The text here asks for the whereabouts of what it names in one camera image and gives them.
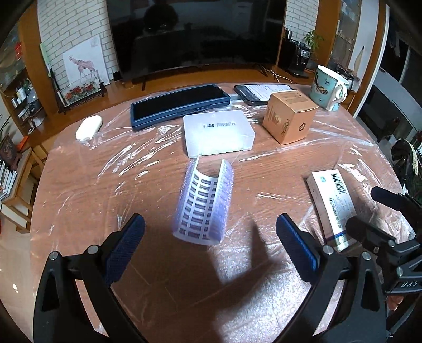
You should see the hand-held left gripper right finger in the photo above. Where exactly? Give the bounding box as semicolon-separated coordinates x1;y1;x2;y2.
276;213;388;343

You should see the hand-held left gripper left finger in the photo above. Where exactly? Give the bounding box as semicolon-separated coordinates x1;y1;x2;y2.
33;213;147;343

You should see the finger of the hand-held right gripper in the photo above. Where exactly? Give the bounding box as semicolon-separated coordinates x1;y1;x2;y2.
345;216;422;288
371;186;422;232

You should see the white barcode medicine box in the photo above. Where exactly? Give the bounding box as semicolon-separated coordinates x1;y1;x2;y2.
306;169;364;253

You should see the curled bubble wrap label sheet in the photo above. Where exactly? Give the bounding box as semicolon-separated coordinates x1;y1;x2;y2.
173;158;236;245

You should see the person's right hand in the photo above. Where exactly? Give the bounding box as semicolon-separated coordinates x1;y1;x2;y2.
388;294;406;311

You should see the wooden side table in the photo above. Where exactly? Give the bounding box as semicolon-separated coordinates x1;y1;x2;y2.
0;145;44;233

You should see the blue butterfly ceramic mug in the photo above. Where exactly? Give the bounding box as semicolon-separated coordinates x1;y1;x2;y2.
309;65;350;112

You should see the white oval case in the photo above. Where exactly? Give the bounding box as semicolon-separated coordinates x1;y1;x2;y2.
75;115;104;142

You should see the brown cardboard box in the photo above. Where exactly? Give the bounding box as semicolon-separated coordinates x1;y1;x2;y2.
263;90;320;145

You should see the row of books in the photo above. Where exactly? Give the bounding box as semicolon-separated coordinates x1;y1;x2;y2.
0;158;19;202

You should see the translucent white plastic box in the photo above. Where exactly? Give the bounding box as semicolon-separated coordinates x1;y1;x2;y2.
183;110;256;159

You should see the tablet in blue case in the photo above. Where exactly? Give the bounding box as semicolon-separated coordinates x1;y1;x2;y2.
130;83;231;132

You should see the black smartphone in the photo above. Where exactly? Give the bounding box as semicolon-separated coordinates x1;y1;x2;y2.
234;83;292;106

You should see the framed red flower picture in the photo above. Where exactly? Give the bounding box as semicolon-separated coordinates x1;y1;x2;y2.
54;71;108;115

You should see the black coffee machine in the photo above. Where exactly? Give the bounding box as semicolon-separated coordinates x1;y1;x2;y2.
282;37;312;79

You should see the glass door display cabinet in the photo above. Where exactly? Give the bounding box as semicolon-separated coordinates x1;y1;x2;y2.
329;0;364;67

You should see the green potted plant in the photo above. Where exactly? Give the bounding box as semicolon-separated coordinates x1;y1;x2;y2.
303;30;325;72

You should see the wooden display shelf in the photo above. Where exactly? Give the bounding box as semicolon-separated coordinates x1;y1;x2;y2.
0;20;51;140

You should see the giraffe painting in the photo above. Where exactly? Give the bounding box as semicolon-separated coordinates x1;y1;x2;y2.
62;35;110;90

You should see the green flat stick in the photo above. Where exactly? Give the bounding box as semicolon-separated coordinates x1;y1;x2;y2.
39;42;55;78

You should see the large black television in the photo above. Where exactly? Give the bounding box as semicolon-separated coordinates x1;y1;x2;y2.
106;0;288;92

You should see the feather wall picture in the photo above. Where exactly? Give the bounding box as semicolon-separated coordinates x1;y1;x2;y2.
349;45;367;73

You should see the white cable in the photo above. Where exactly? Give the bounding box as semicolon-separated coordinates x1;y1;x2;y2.
264;68;292;83

